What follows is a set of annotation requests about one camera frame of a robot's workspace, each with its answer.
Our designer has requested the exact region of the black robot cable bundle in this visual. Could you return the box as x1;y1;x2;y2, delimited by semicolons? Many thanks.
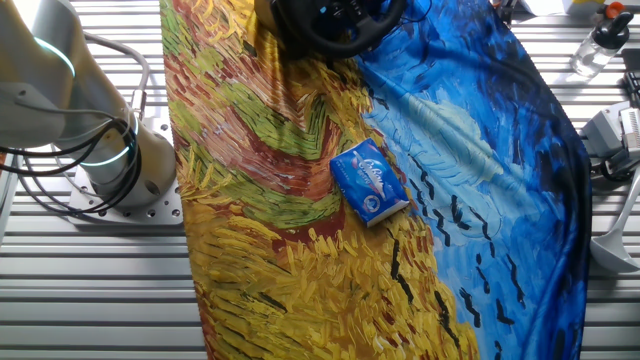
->
0;116;145;217

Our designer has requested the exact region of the thin black wheel cable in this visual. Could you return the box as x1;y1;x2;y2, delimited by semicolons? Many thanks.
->
372;0;435;51

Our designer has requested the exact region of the black pole clamp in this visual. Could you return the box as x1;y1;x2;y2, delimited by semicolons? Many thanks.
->
491;0;520;27

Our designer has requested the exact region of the black keyboard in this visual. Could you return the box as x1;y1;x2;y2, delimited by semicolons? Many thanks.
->
623;69;640;109

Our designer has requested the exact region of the black camera cable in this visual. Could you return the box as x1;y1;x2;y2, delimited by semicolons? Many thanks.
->
591;153;639;184

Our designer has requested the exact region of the blue tissue pack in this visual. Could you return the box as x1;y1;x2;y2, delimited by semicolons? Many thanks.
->
329;137;411;229

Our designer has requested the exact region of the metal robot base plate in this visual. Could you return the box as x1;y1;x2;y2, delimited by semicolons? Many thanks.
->
67;117;186;227

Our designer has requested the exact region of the black racing steering wheel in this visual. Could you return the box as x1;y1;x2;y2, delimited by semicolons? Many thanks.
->
272;0;409;59

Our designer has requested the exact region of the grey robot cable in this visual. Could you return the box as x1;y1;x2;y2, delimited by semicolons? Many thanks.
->
82;31;152;124

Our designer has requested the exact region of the Van Gogh print cloth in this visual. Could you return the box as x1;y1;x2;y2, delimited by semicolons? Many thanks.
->
158;0;594;360

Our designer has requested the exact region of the clear bottle black cap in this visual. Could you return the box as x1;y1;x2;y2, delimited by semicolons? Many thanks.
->
569;1;635;80

